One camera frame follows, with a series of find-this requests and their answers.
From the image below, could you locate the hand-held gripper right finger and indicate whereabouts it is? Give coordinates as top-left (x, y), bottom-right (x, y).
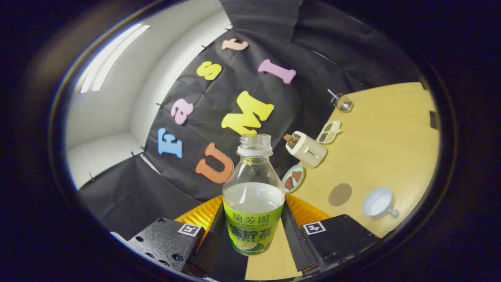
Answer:
top-left (281, 194), bottom-right (380, 274)

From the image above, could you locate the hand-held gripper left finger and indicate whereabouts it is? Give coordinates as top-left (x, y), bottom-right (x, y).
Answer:
top-left (127, 195), bottom-right (224, 277)

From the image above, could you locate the green label juice bottle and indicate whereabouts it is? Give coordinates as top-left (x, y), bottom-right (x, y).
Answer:
top-left (222, 134), bottom-right (285, 256)

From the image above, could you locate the round brown coaster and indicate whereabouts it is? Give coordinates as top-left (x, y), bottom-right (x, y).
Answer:
top-left (328, 183), bottom-right (352, 207)

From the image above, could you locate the pale blue cup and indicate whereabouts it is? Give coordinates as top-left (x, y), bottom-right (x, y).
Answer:
top-left (362, 187), bottom-right (400, 219)

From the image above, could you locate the pale green plate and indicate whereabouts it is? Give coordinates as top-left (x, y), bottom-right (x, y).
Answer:
top-left (281, 164), bottom-right (305, 194)

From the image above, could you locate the white toaster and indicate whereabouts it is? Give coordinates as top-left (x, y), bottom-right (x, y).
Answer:
top-left (286, 130), bottom-right (328, 168)

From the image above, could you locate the white divided snack tray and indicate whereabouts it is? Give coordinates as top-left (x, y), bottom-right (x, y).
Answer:
top-left (316, 120), bottom-right (342, 145)

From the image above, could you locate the wooden table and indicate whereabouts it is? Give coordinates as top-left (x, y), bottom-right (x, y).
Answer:
top-left (245, 81), bottom-right (441, 280)

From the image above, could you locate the long ceiling light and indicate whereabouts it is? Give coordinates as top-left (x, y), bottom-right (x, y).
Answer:
top-left (79, 23), bottom-right (151, 94)

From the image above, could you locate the wire mesh pen holder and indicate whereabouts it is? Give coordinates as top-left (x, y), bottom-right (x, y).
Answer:
top-left (331, 93), bottom-right (354, 113)

